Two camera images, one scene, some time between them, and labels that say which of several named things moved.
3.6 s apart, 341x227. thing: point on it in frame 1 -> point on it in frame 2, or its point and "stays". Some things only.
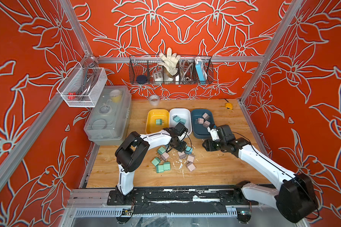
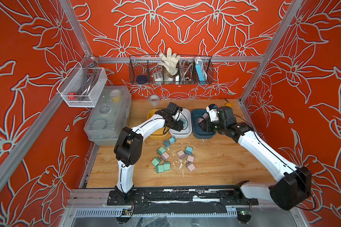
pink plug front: (191, 166) stays
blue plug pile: (189, 150) stays
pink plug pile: (190, 158) stays
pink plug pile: (182, 155) stays
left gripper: (181, 148) -> (179, 126)
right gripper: (208, 145) -> (206, 124)
